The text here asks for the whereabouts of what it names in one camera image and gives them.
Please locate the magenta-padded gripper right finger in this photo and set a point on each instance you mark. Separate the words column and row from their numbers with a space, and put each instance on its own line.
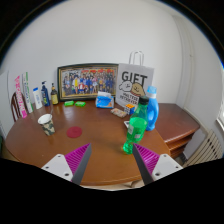
column 163, row 165

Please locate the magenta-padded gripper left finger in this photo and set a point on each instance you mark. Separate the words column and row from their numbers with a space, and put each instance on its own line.
column 60, row 165

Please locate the green plastic drink bottle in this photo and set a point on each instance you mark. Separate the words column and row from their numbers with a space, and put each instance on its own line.
column 136, row 128

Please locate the flat round red coaster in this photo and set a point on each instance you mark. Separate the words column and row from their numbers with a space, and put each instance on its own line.
column 74, row 132

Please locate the brown wooden side cabinet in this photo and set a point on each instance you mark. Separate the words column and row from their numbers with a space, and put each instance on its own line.
column 175, row 123

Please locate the white radiator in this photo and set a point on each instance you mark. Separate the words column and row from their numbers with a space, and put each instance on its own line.
column 206, row 150

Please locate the blue detergent bottle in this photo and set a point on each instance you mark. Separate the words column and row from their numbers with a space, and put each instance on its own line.
column 153, row 111

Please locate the small green box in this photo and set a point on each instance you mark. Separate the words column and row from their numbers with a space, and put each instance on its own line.
column 80, row 104
column 69, row 103

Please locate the amber pump bottle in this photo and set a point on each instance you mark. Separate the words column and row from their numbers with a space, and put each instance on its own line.
column 54, row 96

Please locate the patterned snack packet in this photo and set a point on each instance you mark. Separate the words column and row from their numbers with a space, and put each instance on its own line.
column 118, row 112

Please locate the white bottle with blue cap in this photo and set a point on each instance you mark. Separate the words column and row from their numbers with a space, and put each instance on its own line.
column 37, row 99

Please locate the dark blue pump bottle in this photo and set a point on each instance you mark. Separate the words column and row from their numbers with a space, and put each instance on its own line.
column 45, row 96

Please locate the tall white green box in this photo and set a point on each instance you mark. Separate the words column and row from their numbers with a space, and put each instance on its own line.
column 28, row 95

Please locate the blue tissue pack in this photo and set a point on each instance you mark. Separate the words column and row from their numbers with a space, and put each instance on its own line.
column 104, row 101

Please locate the tall pink box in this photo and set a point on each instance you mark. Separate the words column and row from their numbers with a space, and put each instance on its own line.
column 20, row 98

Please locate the white paper gift bag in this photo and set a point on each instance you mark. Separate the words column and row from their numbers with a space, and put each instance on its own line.
column 133, row 83

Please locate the framed group photo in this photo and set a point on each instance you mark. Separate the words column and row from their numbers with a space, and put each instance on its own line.
column 87, row 81

